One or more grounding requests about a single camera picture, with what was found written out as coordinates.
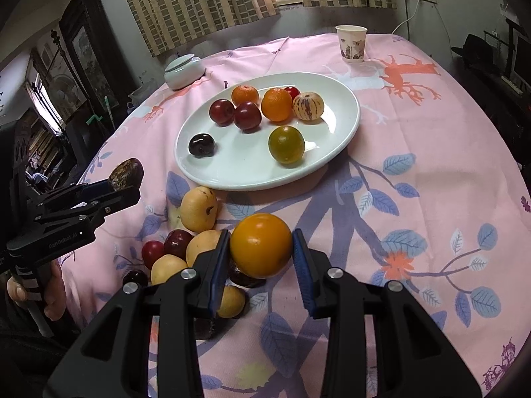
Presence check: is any greenish yellow tangerine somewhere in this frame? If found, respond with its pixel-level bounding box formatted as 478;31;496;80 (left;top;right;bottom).
268;125;306;164

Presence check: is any white lidded ceramic jar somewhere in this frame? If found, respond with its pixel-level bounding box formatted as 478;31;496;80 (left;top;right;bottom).
163;53;205;91

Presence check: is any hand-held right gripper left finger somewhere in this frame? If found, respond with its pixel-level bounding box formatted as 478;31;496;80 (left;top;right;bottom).
43;229;232;398

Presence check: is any dark purple plum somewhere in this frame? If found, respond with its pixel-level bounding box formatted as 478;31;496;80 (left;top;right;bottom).
122;269;149;288
229;263;266;288
188;133;217;158

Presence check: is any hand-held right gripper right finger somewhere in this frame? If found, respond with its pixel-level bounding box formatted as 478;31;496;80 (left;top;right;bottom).
291;229;484;398

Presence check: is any pink floral tablecloth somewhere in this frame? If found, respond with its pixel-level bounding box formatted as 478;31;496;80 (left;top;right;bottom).
58;33;531;398

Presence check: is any wall poster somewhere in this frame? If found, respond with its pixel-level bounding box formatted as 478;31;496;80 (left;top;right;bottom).
25;37;90;133

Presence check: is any dark wrinkled passion fruit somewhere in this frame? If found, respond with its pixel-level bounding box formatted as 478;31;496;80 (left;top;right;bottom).
109;158;144;192
195;317;216;341

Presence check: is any person's left hand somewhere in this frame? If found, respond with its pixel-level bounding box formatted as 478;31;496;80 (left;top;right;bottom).
6;259;66;322

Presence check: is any white oval plate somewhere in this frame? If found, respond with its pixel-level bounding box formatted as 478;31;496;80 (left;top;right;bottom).
174;72;361;191

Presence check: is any small orange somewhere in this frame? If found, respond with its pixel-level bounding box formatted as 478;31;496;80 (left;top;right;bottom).
231;85;260;106

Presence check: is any small yellow plum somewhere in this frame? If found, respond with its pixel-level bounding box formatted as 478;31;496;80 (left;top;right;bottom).
217;285;246;319

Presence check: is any striped yellow pepino melon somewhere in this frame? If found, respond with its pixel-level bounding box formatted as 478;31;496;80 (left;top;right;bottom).
292;92;323;122

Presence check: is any white power cable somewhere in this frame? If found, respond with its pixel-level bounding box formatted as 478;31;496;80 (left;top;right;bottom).
390;0;419;36

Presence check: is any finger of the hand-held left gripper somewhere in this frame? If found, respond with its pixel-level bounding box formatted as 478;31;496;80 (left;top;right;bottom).
33;186;142;235
35;179;114;213

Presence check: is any black hat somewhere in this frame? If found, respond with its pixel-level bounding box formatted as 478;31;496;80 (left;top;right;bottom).
451;34;500;75

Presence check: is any yellow orange tangerine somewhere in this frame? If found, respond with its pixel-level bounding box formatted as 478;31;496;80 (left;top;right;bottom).
229;213;293;279

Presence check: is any printed paper cup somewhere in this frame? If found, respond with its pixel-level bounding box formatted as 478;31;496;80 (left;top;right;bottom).
335;25;368;64

